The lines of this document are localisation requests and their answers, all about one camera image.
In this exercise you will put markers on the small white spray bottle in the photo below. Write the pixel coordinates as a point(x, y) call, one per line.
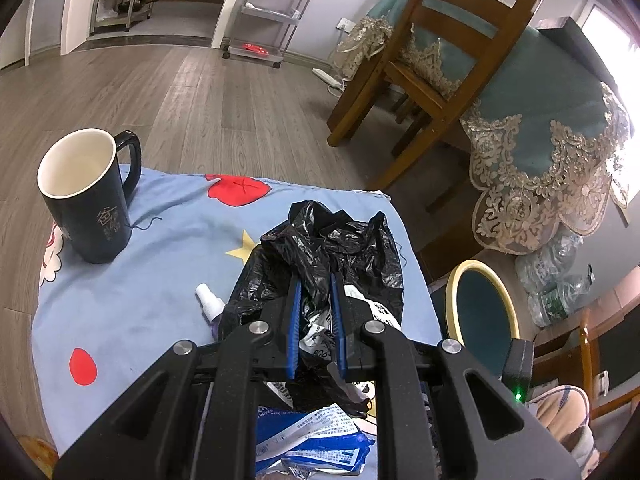
point(207, 300)

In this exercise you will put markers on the pile of plastic bottles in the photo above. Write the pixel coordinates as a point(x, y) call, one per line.
point(550, 280)

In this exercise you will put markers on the wooden chair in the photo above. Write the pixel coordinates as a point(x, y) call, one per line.
point(590, 350)
point(435, 105)

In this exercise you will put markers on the black mug with white inside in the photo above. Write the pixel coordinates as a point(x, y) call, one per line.
point(95, 220)

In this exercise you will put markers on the grey rolling shelf cart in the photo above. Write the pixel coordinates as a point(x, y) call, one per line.
point(270, 10)

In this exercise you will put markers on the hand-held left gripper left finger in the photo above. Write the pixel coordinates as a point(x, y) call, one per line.
point(295, 330)

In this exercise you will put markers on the white wall socket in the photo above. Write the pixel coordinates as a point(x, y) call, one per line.
point(346, 23)

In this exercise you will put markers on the teal tablecloth with lace edge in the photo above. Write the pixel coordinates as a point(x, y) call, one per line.
point(540, 90)

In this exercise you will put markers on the blue and white wipes packet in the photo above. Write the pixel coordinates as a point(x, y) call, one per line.
point(310, 440)

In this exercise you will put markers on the red packet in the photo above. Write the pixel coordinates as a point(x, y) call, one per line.
point(254, 49)

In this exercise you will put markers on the white power strip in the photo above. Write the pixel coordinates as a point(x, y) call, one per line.
point(330, 79)

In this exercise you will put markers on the black plastic bag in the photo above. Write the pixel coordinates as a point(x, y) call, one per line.
point(325, 245)

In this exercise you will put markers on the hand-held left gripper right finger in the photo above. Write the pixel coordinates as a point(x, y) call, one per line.
point(340, 330)

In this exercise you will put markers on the blue printed cloth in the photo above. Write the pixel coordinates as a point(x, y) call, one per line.
point(150, 270)

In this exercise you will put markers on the teal bin with yellow rim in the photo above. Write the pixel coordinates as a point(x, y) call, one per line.
point(480, 310)

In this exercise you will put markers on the white printed wrapper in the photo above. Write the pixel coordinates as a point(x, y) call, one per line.
point(380, 312)

